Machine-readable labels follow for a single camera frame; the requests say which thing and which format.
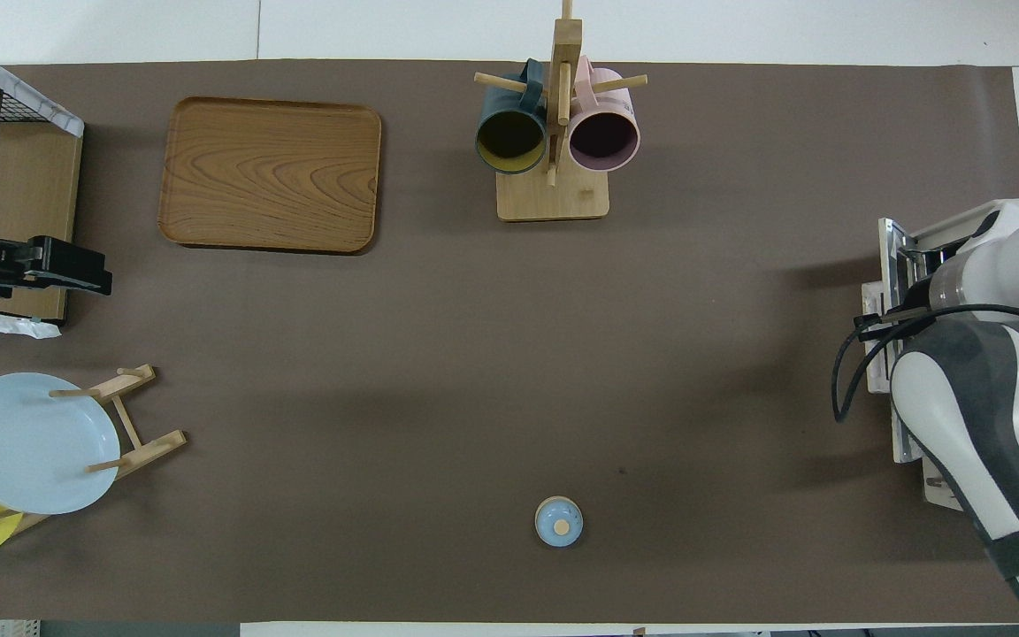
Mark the brown table mat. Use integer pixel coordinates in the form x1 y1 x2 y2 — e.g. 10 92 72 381
0 60 1019 625

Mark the wire and wood shelf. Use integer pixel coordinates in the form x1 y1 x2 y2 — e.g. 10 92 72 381
0 35 86 342

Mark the small blue lidded jar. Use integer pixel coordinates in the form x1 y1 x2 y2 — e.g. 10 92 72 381
534 495 584 548

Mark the white toaster oven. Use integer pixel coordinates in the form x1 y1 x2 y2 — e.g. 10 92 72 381
862 198 1019 532

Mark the wooden mug tree stand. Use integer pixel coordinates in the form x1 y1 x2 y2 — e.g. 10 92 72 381
474 0 649 222

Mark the dark blue mug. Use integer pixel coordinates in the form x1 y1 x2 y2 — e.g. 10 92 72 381
475 58 548 175

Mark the wooden serving tray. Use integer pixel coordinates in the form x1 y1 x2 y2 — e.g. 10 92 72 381
157 96 383 256

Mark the white checked cloth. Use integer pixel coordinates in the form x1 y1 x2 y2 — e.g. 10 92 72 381
0 34 85 139

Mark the wooden plate rack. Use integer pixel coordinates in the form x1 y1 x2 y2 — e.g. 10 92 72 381
0 363 188 536

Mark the light blue plate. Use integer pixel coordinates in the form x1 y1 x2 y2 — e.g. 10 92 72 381
0 372 121 516

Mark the pink mug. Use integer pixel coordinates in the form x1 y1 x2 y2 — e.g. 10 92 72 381
568 55 642 173

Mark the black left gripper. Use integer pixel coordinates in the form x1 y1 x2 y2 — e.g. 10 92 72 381
0 235 114 298

